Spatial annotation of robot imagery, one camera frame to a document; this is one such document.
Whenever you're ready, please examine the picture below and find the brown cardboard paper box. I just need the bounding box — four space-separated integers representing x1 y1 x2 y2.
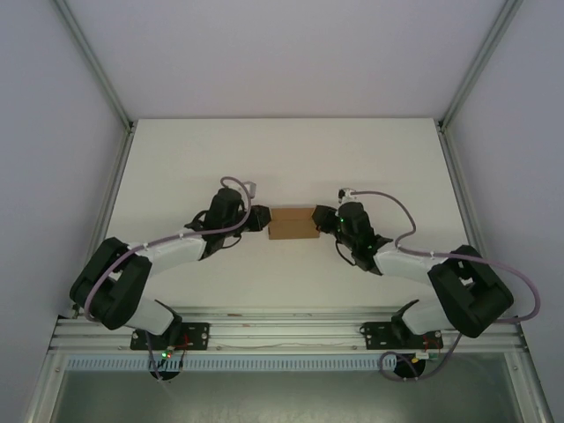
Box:
267 205 322 241

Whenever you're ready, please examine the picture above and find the grey metal sheet panel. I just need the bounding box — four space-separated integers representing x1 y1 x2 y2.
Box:
50 368 532 423

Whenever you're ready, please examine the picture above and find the aluminium mounting rail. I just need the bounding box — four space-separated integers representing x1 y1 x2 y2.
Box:
47 306 529 354

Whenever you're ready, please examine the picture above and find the aluminium table side rail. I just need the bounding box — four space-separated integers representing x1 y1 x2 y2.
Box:
70 125 136 318
435 122 523 318

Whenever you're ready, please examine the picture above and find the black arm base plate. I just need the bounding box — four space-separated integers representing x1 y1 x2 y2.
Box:
130 322 211 352
359 321 444 352

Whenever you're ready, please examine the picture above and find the slotted grey cable duct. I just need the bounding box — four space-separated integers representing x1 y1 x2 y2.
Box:
64 356 393 372

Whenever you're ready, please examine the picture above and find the black round cable grommet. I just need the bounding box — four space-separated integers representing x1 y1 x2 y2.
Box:
393 354 428 381
149 367 182 382

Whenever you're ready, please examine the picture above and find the aluminium frame post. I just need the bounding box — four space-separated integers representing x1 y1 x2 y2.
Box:
55 0 136 133
438 0 523 131

